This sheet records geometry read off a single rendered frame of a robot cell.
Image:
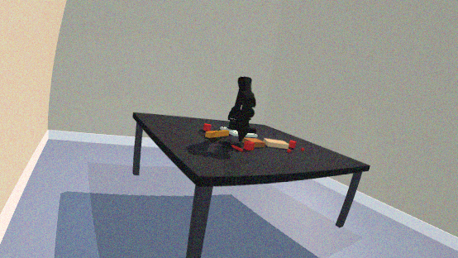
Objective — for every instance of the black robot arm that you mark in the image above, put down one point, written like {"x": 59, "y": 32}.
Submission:
{"x": 246, "y": 98}

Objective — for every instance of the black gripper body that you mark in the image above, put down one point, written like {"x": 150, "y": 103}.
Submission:
{"x": 246, "y": 127}

